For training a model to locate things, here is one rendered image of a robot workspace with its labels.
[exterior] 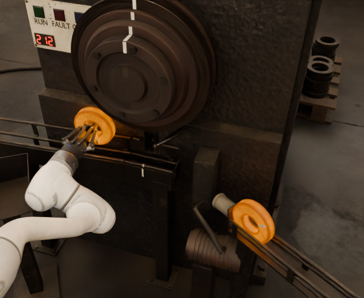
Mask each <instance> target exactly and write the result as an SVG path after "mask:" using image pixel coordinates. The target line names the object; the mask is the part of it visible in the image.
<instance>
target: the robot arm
mask: <svg viewBox="0 0 364 298"><path fill-rule="evenodd" d="M97 127H98V124H96V123H94V122H91V121H89V122H88V123H87V124H84V126H81V125H80V126H78V127H77V128H76V129H75V130H74V131H72V132H71V133H70V134H69V135H68V136H66V137H64V138H62V139H61V141H62V144H63V145H64V146H63V147H62V148H61V150H59V151H57V152H56V153H55V154H54V155H53V156H52V158H51V159H50V160H49V161H48V163H47V164H46V165H44V166H42V168H40V169H39V171H38V172H37V173H36V174H35V176H34V177H33V178H32V180H31V182H30V184H29V186H28V188H27V190H26V193H25V201H26V202H27V204H28V205H29V206H30V207H31V208H32V209H34V210H36V211H38V212H43V211H46V210H49V209H51V208H52V207H54V208H57V209H60V210H61V211H63V212H64V213H65V214H66V217H67V218H46V217H26V218H19V219H15V220H13V221H11V222H8V223H6V224H5V225H3V226H2V227H0V298H3V297H4V296H5V294H6V293H7V291H8V289H9V288H10V286H11V284H12V283H13V281H14V280H15V277H16V275H17V271H18V269H19V266H20V264H21V260H22V253H23V250H24V246H25V243H27V242H30V241H37V240H45V239H58V238H71V237H77V236H80V235H82V234H84V233H85V232H93V233H97V234H104V233H105V232H108V231H109V230H110V229H111V228H112V227H113V225H114V223H115V219H116V216H115V212H114V210H113V209H112V207H111V206H110V204H108V202H107V201H105V200H104V199H102V198H101V197H100V196H98V195H97V194H96V193H94V192H93V191H91V190H89V189H87V188H85V187H83V186H82V185H80V184H78V182H77V181H75V179H74V178H72V176H73V174H74V172H75V171H76V170H77V168H78V166H79V161H80V160H81V159H82V157H83V155H84V154H85V153H87V151H89V150H91V151H95V144H96V140H97V137H98V129H97ZM90 139H91V140H90ZM89 140H90V144H89V145H88V147H86V145H87V143H88V141H89Z"/></svg>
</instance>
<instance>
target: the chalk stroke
mask: <svg viewBox="0 0 364 298"><path fill-rule="evenodd" d="M132 3H133V9H137V8H136V0H132ZM131 19H132V20H134V12H131ZM130 34H132V27H129V35H128V36H127V37H126V38H125V39H124V40H123V41H127V40H128V39H129V38H130V37H131V36H132V35H130ZM123 52H124V53H126V42H123Z"/></svg>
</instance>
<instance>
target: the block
mask: <svg viewBox="0 0 364 298"><path fill-rule="evenodd" d="M219 163H220V150H219V149H216V148H211V147H205V146H201V147H200V148H199V151H198V153H197V155H196V158H195V159H194V164H193V189H192V201H191V204H192V206H194V205H195V204H196V203H197V202H198V201H202V202H203V205H202V206H201V207H199V208H200V209H205V210H211V208H212V202H213V199H214V198H215V196H216V193H217V181H218V175H219Z"/></svg>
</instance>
